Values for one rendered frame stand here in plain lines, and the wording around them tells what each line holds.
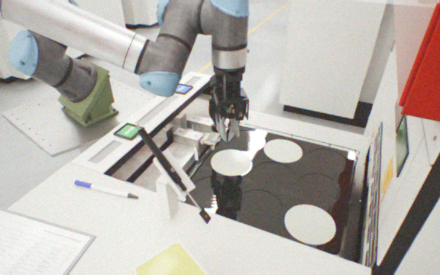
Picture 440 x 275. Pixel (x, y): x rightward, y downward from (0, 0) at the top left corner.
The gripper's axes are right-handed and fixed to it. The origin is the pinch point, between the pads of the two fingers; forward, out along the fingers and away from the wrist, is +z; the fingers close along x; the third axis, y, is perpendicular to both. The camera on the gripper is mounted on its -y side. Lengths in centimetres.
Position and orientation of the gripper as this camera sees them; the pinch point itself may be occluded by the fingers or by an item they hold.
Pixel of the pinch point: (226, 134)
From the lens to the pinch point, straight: 79.8
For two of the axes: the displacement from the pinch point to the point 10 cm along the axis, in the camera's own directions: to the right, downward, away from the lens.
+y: 1.8, 5.8, -7.9
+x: 9.8, -1.1, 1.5
